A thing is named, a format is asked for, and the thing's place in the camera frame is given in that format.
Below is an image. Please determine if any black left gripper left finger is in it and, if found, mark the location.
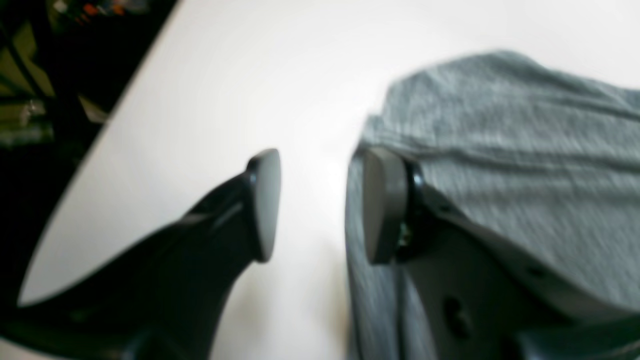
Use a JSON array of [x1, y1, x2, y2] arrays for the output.
[[1, 148, 282, 360]]

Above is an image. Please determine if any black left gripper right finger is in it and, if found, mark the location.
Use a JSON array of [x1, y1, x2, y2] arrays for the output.
[[362, 146, 639, 360]]

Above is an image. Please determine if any grey t-shirt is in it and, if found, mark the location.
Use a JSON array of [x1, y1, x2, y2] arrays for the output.
[[345, 51, 639, 360]]

